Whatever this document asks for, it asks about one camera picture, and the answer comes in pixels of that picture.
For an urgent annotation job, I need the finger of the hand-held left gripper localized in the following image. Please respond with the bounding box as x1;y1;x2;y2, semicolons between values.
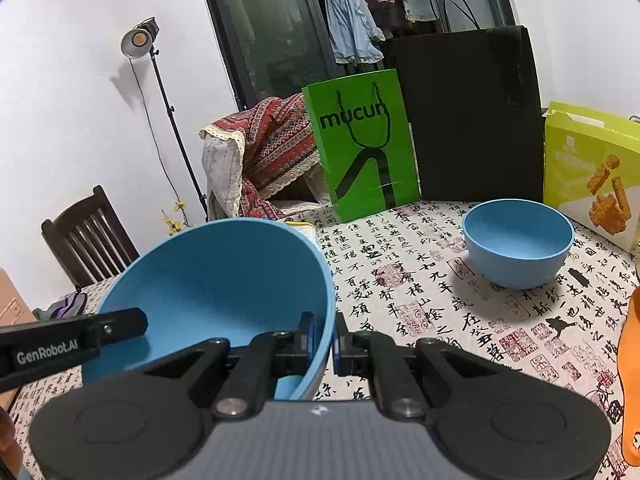
97;308;149;350

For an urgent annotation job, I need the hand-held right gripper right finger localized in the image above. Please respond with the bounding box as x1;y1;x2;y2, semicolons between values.
334;312;506;422

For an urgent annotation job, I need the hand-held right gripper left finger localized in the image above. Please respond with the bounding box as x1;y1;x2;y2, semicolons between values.
142;311;316;421

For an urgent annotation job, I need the blue bowl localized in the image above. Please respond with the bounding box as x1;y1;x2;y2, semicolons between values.
461;199;575;290
81;218;335;401

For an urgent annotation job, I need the person's left hand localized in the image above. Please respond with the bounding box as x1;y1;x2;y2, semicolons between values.
0;407;23;473

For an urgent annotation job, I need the grey purple pouch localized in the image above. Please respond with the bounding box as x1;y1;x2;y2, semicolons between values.
32;290;88;321

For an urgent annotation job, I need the pink hard-shell suitcase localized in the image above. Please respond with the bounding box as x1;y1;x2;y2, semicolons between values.
0;267;38;328

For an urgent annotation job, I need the dark wooden chair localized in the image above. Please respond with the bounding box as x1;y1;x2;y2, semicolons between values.
41;185;141;288

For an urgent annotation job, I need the white yellow dotted work glove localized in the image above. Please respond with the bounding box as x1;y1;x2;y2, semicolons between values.
282;217;317;243

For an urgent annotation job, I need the yellow flower branch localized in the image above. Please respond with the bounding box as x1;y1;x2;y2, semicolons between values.
160;201;193;233

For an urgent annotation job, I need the green paper bag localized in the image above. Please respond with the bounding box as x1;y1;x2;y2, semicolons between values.
301;68;421;223

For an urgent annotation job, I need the red patterned quilted blanket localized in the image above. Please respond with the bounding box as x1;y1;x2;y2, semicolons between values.
200;94;321;221

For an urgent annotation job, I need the black paper bag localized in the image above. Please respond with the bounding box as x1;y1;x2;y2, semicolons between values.
382;0;546;206

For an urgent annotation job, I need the studio light on stand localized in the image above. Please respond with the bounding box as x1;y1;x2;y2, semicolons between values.
121;17;208;223

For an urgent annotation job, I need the orange silicone piece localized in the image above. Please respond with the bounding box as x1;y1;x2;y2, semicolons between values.
616;285;640;468

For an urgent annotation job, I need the green snack box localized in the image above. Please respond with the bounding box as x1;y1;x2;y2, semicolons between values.
542;101;640;251

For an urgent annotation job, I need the black framed glass door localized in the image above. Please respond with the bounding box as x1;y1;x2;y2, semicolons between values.
197;0;521;111

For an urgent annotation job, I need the light blue hanging shirt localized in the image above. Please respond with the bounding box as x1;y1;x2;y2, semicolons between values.
322;0;386;65

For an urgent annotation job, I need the thin black lamp cable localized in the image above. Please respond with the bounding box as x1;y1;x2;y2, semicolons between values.
129;57;193;226

